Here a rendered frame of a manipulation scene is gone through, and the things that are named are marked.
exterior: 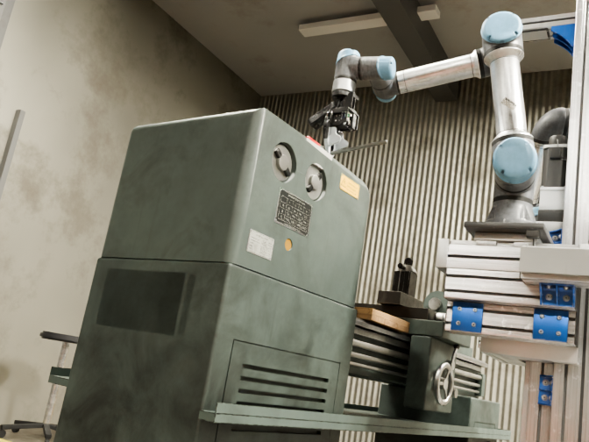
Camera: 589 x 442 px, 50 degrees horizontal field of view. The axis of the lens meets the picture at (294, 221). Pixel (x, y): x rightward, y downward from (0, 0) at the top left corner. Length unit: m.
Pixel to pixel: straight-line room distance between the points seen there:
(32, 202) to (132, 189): 3.14
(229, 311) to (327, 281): 0.41
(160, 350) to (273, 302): 0.29
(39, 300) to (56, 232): 0.51
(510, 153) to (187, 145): 0.89
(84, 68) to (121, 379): 3.89
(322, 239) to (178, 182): 0.42
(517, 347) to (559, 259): 0.36
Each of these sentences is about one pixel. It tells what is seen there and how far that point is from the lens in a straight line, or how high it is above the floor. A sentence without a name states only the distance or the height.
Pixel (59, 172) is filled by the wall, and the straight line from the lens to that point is 5.01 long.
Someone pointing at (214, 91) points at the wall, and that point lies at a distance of 6.48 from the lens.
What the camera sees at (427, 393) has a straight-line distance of 2.41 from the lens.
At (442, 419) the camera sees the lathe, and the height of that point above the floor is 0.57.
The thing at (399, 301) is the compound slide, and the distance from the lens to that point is 2.45.
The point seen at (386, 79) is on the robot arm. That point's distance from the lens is 2.09.
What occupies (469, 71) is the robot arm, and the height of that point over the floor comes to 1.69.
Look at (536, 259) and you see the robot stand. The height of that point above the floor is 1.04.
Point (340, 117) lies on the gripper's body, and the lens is 2.03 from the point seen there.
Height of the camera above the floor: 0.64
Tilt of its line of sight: 14 degrees up
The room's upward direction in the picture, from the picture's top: 10 degrees clockwise
